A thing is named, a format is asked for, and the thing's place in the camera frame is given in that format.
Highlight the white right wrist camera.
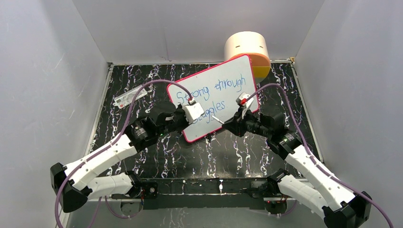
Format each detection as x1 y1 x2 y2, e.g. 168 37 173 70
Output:
236 92 254 120

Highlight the pink-framed whiteboard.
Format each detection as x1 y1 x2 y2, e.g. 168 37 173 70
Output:
177 55 256 143

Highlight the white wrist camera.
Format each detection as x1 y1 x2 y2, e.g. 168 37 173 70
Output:
236 92 254 120
182 98 205 124

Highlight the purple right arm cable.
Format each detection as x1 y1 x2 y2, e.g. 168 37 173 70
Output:
244 83 394 228

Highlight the cream and orange cylinder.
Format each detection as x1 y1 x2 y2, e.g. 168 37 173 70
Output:
224 31 271 84

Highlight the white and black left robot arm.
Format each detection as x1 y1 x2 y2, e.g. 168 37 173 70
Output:
50 104 193 213

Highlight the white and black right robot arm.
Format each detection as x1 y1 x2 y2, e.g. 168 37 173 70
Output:
222 108 371 228

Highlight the white printed label card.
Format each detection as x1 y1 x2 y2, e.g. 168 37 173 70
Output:
113 86 141 109

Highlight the white whiteboard marker pen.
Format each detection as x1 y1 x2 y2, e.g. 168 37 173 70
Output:
211 116 224 124

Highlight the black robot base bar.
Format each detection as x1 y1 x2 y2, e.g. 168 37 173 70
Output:
142 178 288 214

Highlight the black whiteboard stand clip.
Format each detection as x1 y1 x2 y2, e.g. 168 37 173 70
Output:
205 133 214 143

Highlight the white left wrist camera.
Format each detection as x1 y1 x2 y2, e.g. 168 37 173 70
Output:
182 98 205 124

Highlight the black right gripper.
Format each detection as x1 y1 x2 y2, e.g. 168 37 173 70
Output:
221 107 271 138

